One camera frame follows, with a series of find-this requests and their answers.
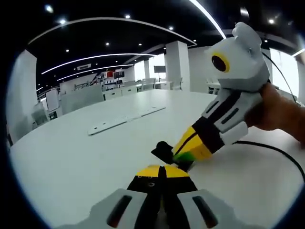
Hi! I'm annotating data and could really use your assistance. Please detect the person's right hand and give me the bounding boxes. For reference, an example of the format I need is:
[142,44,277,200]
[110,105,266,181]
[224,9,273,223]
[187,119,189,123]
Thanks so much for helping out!
[244,82,305,144]

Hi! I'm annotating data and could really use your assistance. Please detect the flat white strip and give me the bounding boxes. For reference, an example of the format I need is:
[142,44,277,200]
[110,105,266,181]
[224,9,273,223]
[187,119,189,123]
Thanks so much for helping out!
[87,106,167,137]

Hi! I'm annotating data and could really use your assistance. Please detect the dark screen on pole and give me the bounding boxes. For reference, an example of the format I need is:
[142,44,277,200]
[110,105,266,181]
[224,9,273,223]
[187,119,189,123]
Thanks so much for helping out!
[153,65,166,82]

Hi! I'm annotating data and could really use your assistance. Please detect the black velcro strap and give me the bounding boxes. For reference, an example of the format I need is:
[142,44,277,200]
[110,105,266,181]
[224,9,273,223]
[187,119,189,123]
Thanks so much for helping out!
[151,141,175,165]

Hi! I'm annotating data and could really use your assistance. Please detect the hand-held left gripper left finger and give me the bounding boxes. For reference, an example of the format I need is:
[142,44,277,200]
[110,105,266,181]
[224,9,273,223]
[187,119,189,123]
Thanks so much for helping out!
[57,164,165,229]

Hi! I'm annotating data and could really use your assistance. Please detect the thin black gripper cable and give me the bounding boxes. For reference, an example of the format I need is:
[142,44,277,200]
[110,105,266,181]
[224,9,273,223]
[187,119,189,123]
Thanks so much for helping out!
[261,51,303,104]

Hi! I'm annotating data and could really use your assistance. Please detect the grey desk partition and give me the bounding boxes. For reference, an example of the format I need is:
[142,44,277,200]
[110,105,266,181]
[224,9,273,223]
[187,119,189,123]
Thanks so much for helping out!
[60,84,104,115]

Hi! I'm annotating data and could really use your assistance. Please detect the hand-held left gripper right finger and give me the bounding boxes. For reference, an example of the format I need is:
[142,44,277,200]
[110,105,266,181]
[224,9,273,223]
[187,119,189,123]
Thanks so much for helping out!
[159,165,242,229]

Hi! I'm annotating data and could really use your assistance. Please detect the black charging cable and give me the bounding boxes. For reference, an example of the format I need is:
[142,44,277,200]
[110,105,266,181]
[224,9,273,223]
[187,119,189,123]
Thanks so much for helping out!
[177,140,305,176]

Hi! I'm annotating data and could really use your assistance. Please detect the white office chair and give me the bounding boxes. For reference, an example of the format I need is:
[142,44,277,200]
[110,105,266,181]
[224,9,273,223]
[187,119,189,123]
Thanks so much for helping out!
[172,77,183,91]

